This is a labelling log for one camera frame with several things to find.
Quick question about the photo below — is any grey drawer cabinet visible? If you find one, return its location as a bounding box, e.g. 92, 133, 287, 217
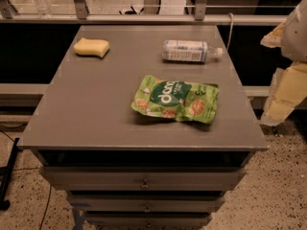
18, 25, 267, 230

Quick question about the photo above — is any clear plastic water bottle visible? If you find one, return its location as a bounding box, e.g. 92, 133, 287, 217
162, 39, 224, 63

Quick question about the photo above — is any white cable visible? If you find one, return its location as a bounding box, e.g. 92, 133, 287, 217
225, 12, 235, 51

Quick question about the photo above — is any black stand leg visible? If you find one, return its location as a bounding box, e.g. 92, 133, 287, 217
0, 138, 19, 211

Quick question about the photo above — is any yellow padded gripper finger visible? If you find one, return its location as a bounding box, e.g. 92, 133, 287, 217
260, 62, 307, 127
260, 22, 285, 48

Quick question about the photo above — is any yellow sponge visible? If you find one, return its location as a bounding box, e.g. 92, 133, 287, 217
74, 37, 109, 58

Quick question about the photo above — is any green rice chip bag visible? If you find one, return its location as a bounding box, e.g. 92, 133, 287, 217
131, 75, 219, 124

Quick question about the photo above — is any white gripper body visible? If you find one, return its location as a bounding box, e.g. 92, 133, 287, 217
281, 0, 307, 62

